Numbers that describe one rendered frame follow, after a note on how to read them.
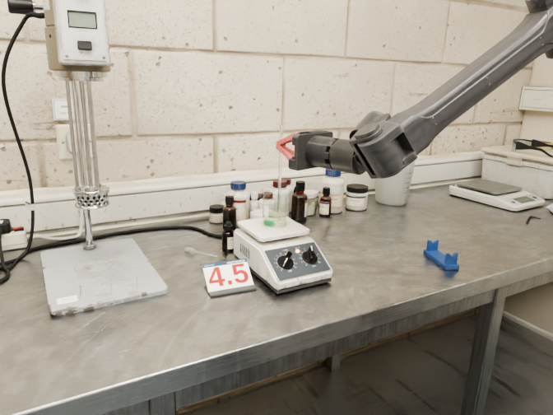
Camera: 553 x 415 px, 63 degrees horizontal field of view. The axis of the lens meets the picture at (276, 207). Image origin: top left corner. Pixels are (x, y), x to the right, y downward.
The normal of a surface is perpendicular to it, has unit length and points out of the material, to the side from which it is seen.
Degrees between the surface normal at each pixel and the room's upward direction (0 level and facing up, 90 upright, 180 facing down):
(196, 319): 0
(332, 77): 90
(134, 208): 90
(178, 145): 90
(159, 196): 90
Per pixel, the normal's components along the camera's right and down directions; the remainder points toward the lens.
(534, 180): -0.86, 0.18
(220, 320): 0.03, -0.96
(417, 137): 0.25, 0.28
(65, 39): 0.49, 0.26
